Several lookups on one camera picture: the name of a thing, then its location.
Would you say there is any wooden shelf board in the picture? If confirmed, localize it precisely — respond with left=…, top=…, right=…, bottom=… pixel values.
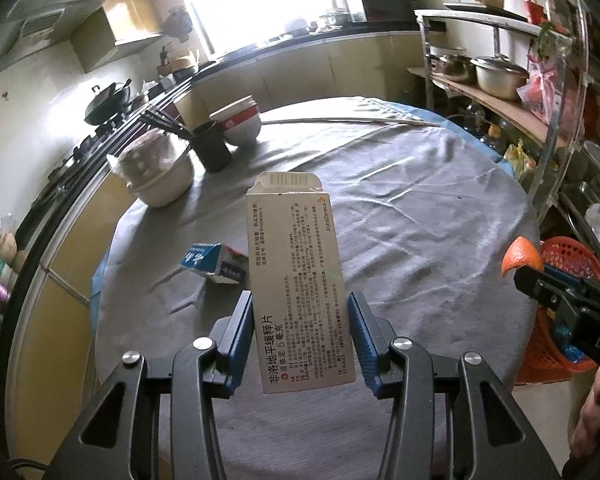
left=407, top=66, right=566, bottom=148

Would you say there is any glass jar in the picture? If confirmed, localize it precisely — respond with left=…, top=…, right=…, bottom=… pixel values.
left=0, top=215, right=19, bottom=262

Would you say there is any metal shelf rack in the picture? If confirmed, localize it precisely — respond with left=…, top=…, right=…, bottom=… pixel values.
left=414, top=0, right=600, bottom=221

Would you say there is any large steel pot with lid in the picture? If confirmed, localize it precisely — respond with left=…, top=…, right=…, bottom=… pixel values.
left=470, top=54, right=531, bottom=101

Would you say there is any white medicine box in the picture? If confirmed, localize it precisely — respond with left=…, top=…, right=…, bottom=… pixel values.
left=245, top=171, right=357, bottom=395

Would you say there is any black gas stove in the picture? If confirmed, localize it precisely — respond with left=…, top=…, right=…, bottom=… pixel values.
left=45, top=105, right=151, bottom=196

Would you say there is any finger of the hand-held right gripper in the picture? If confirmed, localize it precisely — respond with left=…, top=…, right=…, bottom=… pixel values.
left=514, top=267, right=571, bottom=318
left=530, top=266, right=588, bottom=296

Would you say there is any small steel pot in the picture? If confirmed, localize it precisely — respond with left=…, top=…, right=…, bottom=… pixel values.
left=427, top=50, right=476, bottom=84

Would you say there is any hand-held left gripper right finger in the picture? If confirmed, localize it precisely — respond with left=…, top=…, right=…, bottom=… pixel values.
left=346, top=291, right=563, bottom=480

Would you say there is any white bowl red band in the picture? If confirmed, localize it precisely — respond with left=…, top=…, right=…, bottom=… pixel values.
left=220, top=105, right=262, bottom=147

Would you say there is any person's right hand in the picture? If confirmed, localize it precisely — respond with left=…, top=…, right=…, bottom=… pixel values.
left=569, top=367, right=600, bottom=471

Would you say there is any yellow wall cabinet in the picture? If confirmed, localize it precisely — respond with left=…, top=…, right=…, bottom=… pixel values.
left=70, top=0, right=166, bottom=75

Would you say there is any range hood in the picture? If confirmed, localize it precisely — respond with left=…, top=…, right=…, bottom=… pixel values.
left=7, top=0, right=108, bottom=43

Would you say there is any hanging blue cloth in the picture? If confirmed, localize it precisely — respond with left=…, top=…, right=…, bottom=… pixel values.
left=165, top=6, right=194, bottom=42

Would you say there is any blue plastic bag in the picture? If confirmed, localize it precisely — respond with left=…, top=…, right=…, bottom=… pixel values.
left=554, top=324, right=590, bottom=363

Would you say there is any red plastic basket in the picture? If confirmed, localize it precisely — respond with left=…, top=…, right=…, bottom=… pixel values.
left=512, top=236, right=600, bottom=386

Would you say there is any window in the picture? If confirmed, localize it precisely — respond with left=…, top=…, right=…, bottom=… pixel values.
left=172, top=0, right=333, bottom=61

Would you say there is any blue tablecloth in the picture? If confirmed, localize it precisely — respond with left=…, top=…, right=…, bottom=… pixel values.
left=91, top=100, right=512, bottom=311

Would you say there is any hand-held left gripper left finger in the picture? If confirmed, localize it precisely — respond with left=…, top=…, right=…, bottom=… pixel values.
left=45, top=290, right=255, bottom=480

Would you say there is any blue and white carton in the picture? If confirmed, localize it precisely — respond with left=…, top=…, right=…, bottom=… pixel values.
left=180, top=242, right=251, bottom=285

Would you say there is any curved orange peel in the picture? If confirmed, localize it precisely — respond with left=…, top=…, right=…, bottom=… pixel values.
left=500, top=236, right=545, bottom=279

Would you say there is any black kitchen countertop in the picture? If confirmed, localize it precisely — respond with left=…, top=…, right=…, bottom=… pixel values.
left=195, top=20, right=426, bottom=82

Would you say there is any red plastic bag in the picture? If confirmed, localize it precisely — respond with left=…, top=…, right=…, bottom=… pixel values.
left=517, top=55, right=564, bottom=126

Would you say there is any yellow plastic bag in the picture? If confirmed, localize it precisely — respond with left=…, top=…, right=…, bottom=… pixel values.
left=502, top=142, right=539, bottom=182

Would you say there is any microwave oven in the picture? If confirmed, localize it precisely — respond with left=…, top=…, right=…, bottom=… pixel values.
left=345, top=0, right=421, bottom=24

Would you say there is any bundle of black chopsticks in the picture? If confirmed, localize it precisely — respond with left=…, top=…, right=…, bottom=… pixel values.
left=140, top=107, right=197, bottom=139

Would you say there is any grey tablecloth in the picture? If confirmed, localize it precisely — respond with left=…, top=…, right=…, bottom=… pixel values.
left=95, top=97, right=541, bottom=480

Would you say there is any black wok with lid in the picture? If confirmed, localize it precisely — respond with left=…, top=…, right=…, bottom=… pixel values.
left=83, top=79, right=132, bottom=126

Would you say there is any black chopstick holder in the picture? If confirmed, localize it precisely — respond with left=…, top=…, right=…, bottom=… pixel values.
left=191, top=120, right=232, bottom=173

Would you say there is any cream bowl plastic cover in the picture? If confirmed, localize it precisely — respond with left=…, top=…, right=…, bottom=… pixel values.
left=107, top=127, right=196, bottom=208

